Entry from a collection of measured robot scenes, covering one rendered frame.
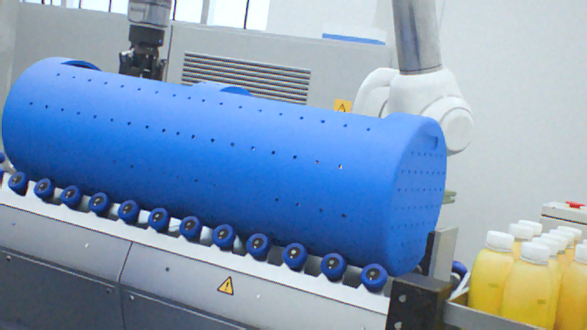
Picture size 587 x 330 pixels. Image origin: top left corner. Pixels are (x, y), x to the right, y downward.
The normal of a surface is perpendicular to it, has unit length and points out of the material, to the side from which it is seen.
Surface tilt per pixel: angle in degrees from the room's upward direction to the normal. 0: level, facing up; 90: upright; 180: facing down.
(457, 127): 97
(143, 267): 70
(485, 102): 90
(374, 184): 81
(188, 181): 106
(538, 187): 90
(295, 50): 90
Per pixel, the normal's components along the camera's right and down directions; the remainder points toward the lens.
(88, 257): -0.40, -0.31
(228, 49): -0.51, 0.02
